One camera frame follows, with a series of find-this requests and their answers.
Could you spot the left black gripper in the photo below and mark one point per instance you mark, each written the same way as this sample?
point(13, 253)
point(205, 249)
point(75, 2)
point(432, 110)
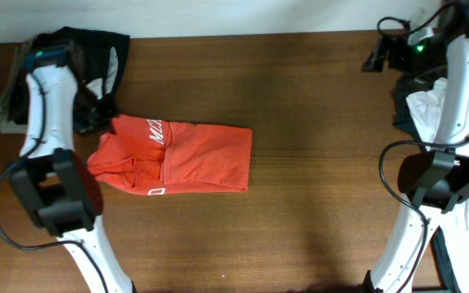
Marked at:
point(104, 124)

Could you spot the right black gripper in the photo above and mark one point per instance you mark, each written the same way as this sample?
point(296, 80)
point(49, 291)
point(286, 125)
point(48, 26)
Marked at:
point(395, 47)

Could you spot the red printed t-shirt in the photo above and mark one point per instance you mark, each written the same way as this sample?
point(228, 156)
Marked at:
point(144, 156)

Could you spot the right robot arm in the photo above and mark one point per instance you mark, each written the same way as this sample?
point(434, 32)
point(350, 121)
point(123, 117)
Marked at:
point(432, 183)

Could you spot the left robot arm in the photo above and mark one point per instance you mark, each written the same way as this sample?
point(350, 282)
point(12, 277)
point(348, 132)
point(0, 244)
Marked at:
point(53, 185)

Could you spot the folded black garment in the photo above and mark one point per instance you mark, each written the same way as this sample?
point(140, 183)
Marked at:
point(92, 54)

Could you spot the folded beige garment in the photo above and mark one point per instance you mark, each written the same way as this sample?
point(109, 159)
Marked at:
point(7, 126)

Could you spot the white garment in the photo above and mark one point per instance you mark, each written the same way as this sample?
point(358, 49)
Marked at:
point(450, 243)

